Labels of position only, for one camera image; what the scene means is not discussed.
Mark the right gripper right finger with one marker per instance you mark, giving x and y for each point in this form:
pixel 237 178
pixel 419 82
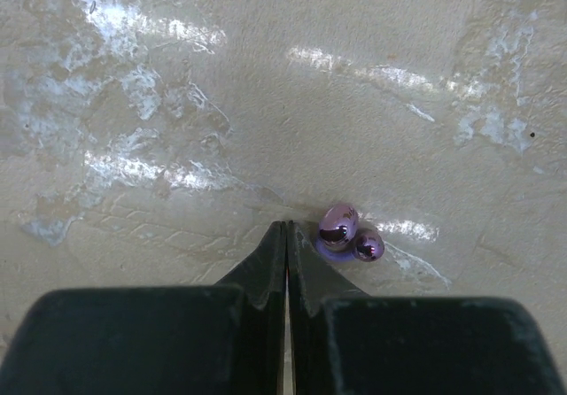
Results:
pixel 345 341

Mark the purple earbud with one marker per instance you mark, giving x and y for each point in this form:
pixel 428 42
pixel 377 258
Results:
pixel 341 238

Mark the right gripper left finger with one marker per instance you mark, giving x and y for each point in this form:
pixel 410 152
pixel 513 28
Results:
pixel 224 338

